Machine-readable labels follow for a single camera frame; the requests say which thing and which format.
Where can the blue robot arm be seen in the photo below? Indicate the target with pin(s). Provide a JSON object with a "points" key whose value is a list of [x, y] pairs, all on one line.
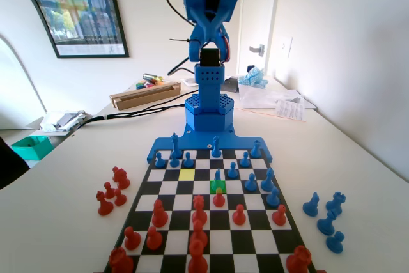
{"points": [[209, 81]]}

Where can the blue chess king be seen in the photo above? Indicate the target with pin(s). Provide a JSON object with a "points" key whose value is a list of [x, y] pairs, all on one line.
{"points": [[175, 145]]}

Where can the blue chess queen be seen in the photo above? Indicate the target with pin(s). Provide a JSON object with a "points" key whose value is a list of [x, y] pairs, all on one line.
{"points": [[216, 151]]}

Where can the blue chess rook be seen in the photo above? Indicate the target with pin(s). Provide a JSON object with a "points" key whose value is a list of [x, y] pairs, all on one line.
{"points": [[255, 151], [335, 204]]}

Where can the blue chess pawn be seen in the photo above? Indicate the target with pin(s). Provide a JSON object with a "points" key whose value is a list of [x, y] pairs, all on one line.
{"points": [[250, 185], [273, 199], [174, 162], [335, 243], [244, 161], [159, 162], [232, 173], [187, 161]]}

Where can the blue chess bishop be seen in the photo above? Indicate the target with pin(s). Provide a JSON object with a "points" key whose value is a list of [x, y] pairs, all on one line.
{"points": [[326, 225], [267, 183]]}

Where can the red chess pawn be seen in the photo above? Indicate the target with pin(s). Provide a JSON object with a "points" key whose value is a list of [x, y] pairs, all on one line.
{"points": [[132, 241], [109, 191], [279, 217], [119, 198], [154, 241], [239, 217], [219, 201], [115, 174]]}

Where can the red chess knight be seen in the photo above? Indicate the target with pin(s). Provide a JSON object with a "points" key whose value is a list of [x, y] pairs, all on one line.
{"points": [[123, 182], [198, 231]]}

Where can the red chess queen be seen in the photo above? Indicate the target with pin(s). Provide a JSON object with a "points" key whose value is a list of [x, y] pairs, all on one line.
{"points": [[199, 213]]}

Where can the red chess king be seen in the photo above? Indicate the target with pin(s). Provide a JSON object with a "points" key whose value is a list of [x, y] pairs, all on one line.
{"points": [[196, 257]]}

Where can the red chess rook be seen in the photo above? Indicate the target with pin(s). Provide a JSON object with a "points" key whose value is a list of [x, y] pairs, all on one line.
{"points": [[120, 263], [298, 260]]}

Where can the blue white plush toy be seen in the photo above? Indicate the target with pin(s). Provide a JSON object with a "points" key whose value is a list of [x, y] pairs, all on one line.
{"points": [[252, 77]]}

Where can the silver yellow cylinder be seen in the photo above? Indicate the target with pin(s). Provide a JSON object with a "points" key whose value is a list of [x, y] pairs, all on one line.
{"points": [[152, 77]]}

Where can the coloured markers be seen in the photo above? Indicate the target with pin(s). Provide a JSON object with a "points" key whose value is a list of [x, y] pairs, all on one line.
{"points": [[147, 85]]}

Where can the white paper stack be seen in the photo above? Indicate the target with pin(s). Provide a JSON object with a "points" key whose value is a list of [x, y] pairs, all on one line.
{"points": [[262, 97]]}

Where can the black framed poster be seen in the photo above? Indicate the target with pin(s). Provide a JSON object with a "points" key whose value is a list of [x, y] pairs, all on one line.
{"points": [[86, 14]]}

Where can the long cardboard box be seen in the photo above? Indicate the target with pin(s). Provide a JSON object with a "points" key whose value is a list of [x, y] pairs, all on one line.
{"points": [[143, 98]]}

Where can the printed paper sheet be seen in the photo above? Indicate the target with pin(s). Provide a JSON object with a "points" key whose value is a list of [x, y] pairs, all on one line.
{"points": [[290, 110]]}

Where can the crumpled paper pile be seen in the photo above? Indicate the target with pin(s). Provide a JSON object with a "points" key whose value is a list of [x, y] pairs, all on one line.
{"points": [[60, 121]]}

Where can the white arched panel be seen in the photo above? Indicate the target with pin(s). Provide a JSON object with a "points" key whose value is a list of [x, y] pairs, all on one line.
{"points": [[16, 62]]}

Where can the black white chessboard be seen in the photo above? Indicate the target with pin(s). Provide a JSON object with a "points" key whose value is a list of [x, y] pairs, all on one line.
{"points": [[179, 202]]}

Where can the green plastic bin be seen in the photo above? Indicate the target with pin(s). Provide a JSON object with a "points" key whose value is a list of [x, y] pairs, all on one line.
{"points": [[30, 150]]}

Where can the blue base plate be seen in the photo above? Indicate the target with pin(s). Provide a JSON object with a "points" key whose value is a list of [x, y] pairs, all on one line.
{"points": [[198, 142]]}

